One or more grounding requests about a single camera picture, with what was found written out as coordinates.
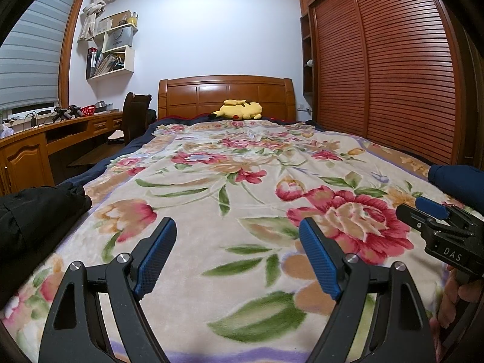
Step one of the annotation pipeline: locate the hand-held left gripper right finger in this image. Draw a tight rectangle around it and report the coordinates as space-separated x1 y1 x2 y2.
299 217 435 363

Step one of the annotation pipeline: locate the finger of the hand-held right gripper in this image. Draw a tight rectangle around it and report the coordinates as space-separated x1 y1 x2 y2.
415 197 484 222
396 203 435 237

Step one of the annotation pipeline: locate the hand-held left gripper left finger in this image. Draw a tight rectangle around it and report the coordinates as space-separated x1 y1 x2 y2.
38 217 178 363

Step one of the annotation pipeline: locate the navy blue coat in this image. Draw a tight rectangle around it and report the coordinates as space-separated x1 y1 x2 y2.
428 164 484 207

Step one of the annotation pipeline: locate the person's right hand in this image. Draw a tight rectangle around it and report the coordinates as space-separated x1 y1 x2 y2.
429 265 484 352

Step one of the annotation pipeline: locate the floral blanket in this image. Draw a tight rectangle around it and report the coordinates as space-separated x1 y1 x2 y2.
0 119 484 363

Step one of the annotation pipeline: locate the black folded garment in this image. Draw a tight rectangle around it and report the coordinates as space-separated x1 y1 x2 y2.
0 185 93 311

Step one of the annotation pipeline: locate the louvred wardrobe door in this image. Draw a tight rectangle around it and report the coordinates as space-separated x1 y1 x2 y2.
310 0 369 146
348 0 467 167

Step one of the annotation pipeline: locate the dark brown chair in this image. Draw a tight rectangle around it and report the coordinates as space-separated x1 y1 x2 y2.
123 92 156 146

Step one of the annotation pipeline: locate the wooden louvred wardrobe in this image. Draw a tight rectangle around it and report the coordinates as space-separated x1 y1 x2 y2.
297 0 484 182

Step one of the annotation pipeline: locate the wooden desk with cabinets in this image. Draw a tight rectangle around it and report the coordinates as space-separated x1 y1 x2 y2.
0 110 125 197

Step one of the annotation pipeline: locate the wooden headboard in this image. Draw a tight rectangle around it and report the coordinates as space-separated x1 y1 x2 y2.
158 76 296 122

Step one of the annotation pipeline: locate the yellow plush toy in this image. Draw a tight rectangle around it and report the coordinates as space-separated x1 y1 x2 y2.
207 99 263 120

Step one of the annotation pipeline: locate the black mechanical device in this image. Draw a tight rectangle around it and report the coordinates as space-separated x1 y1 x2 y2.
53 105 84 122

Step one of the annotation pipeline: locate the stack of books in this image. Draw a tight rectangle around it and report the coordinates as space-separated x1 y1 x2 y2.
94 51 125 76

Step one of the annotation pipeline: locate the black binder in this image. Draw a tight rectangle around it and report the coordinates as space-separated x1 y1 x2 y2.
86 46 98 78

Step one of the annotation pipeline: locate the grey paper bag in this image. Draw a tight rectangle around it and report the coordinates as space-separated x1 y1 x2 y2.
103 25 134 53

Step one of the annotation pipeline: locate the grey window blind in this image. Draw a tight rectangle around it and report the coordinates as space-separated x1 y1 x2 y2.
0 0 78 112

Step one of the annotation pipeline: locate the white tied curtain bundle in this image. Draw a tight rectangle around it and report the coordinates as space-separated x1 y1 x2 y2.
77 0 118 42

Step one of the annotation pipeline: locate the wooden window frame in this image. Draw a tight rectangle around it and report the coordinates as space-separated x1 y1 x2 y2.
58 0 89 108

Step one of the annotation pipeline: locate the white wall shelf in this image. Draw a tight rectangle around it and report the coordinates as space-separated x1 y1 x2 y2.
77 9 137 81

